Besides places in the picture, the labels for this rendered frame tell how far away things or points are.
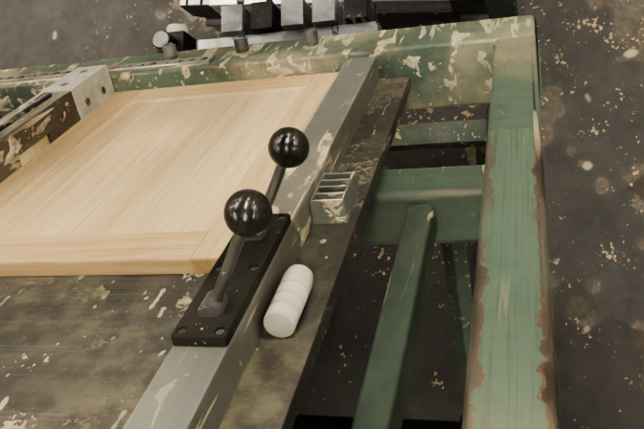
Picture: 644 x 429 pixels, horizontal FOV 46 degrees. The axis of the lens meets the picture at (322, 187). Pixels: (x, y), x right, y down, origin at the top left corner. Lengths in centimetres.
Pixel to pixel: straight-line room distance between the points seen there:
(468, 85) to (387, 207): 35
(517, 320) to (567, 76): 160
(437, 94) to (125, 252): 62
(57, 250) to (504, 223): 49
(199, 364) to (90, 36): 208
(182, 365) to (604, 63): 171
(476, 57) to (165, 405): 82
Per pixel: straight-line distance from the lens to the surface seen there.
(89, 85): 136
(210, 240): 82
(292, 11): 147
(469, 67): 123
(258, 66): 130
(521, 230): 69
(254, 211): 57
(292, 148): 67
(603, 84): 214
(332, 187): 85
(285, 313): 66
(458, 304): 109
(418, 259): 85
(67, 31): 268
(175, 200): 93
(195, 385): 59
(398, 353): 72
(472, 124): 194
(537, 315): 58
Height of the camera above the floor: 206
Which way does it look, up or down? 72 degrees down
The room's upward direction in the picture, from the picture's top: 66 degrees counter-clockwise
